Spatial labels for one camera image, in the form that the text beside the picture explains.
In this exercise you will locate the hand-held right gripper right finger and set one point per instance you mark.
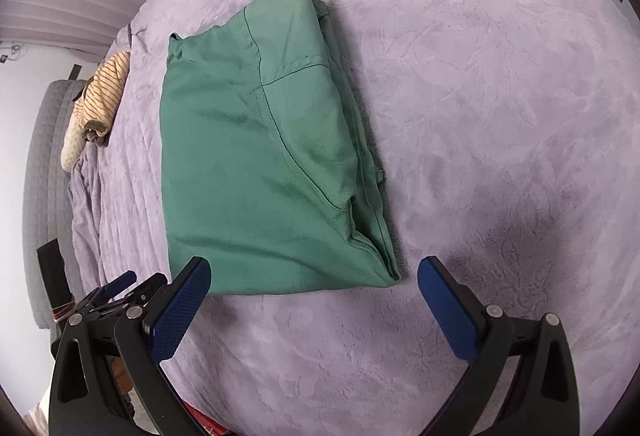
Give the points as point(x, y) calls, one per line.
point(450, 313)

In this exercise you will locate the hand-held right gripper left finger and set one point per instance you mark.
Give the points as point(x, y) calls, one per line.
point(182, 313)

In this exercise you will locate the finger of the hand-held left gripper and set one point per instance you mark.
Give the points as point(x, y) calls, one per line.
point(150, 285)
point(120, 281)

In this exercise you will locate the green work shirt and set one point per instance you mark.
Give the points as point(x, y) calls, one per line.
point(240, 156)

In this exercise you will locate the person's left forearm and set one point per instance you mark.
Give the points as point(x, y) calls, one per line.
point(37, 423)

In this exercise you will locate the grey quilted headboard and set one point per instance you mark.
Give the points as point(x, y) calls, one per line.
point(45, 176)

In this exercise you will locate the red cloth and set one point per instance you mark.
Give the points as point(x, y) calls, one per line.
point(207, 421)

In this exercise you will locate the beige striped cloth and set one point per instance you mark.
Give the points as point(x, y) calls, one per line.
point(102, 91)

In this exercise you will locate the purple plush blanket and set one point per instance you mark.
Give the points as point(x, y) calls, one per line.
point(475, 116)

